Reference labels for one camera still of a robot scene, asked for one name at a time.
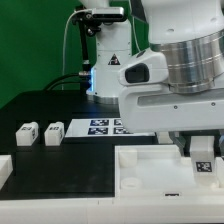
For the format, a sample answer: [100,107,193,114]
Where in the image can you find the black camera on stand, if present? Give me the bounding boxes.
[73,7,126,22]

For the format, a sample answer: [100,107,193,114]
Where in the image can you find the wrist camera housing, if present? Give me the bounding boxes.
[118,48,169,86]

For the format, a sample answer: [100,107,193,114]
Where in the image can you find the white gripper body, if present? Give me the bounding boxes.
[119,85,224,133]

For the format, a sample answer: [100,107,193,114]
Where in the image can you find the white front rail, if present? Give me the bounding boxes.
[0,197,224,224]

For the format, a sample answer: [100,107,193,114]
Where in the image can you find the white square tabletop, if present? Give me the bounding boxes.
[115,145,224,198]

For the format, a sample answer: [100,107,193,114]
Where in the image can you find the white left obstacle block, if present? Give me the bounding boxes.
[0,155,13,190]

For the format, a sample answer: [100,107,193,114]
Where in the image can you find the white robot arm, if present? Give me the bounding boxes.
[118,0,224,133]

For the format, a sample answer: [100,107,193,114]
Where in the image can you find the black cables at base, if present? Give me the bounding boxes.
[43,73,92,92]

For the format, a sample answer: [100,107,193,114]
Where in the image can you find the black camera stand pole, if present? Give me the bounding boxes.
[79,22,91,92]

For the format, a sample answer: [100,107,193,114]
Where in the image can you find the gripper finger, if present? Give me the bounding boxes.
[169,132,186,155]

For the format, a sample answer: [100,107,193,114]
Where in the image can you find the white sheet with tags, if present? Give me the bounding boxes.
[66,118,154,138]

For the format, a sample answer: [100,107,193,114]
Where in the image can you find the white cable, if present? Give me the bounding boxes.
[61,9,88,91]

